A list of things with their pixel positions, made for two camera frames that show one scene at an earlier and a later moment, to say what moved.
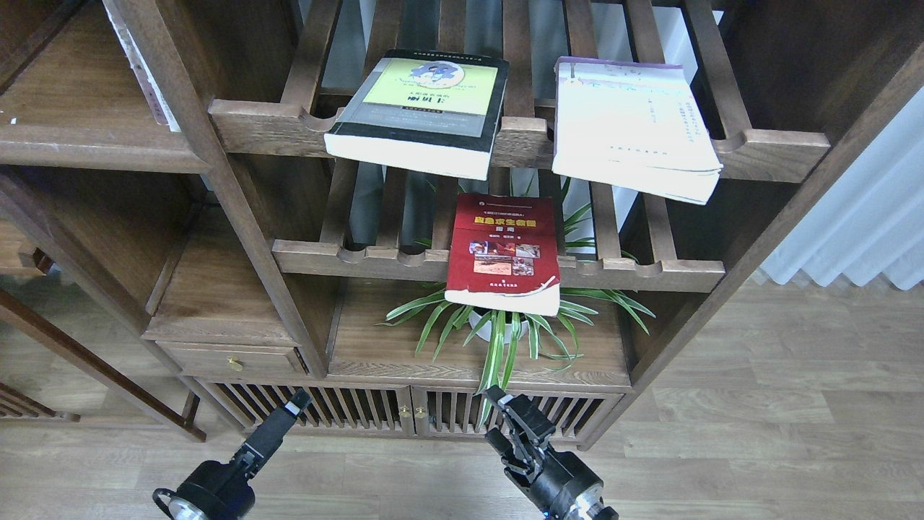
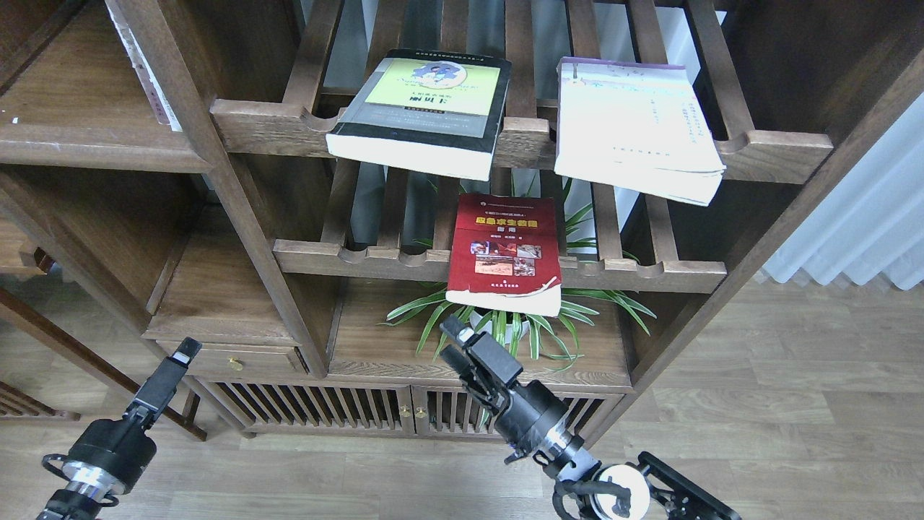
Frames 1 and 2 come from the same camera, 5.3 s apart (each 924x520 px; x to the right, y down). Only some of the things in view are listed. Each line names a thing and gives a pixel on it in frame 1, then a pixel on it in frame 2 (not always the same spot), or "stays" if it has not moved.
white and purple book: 633,124 stays
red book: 503,253 stays
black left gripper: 224,491 to 107,457
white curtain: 870,222 stays
